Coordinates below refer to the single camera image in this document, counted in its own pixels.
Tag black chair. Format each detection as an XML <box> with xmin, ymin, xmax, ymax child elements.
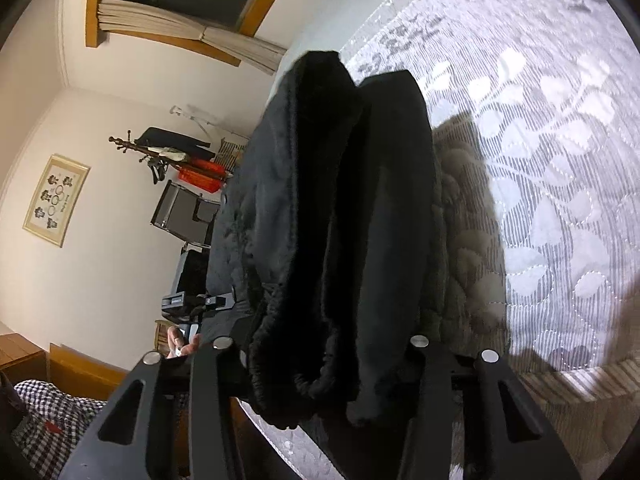
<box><xmin>151</xmin><ymin>180</ymin><xmax>223</xmax><ymax>248</ymax></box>

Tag red bag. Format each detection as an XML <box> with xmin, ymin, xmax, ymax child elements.
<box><xmin>177</xmin><ymin>157</ymin><xmax>227</xmax><ymax>193</ymax></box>

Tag black pants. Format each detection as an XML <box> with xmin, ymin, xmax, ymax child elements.
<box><xmin>205</xmin><ymin>50</ymin><xmax>446</xmax><ymax>431</ymax></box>

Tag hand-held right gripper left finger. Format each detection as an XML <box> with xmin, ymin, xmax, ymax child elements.
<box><xmin>60</xmin><ymin>322</ymin><xmax>253</xmax><ymax>480</ymax></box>

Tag black garment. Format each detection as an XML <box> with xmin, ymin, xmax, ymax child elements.
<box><xmin>135</xmin><ymin>127</ymin><xmax>213</xmax><ymax>158</ymax></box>

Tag wooden furniture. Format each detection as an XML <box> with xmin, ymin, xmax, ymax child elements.
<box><xmin>0</xmin><ymin>332</ymin><xmax>131</xmax><ymax>403</ymax></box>

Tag white floral quilted mattress pad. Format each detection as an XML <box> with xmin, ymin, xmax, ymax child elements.
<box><xmin>235</xmin><ymin>0</ymin><xmax>640</xmax><ymax>480</ymax></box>

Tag framed wall picture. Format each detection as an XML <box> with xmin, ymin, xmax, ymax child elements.
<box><xmin>22</xmin><ymin>154</ymin><xmax>92</xmax><ymax>248</ymax></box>

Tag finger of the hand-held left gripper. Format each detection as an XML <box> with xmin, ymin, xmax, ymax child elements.
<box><xmin>202</xmin><ymin>291</ymin><xmax>237</xmax><ymax>312</ymax></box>

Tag white drying rack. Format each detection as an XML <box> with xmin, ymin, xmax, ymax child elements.
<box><xmin>169</xmin><ymin>104</ymin><xmax>251</xmax><ymax>171</ymax></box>

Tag checkered cloth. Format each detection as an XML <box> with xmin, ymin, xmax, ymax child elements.
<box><xmin>12</xmin><ymin>379</ymin><xmax>108</xmax><ymax>463</ymax></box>

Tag beige curtain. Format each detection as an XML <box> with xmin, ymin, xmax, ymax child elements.
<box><xmin>96</xmin><ymin>0</ymin><xmax>288</xmax><ymax>76</ymax></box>

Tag dark wooden coat rack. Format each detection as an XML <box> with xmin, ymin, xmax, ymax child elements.
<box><xmin>109</xmin><ymin>130</ymin><xmax>236</xmax><ymax>186</ymax></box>

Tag person's left hand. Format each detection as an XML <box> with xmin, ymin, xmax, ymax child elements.
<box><xmin>167</xmin><ymin>326</ymin><xmax>203</xmax><ymax>360</ymax></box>

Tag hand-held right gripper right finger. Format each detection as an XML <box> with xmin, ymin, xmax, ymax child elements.
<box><xmin>397</xmin><ymin>334</ymin><xmax>583</xmax><ymax>480</ymax></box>

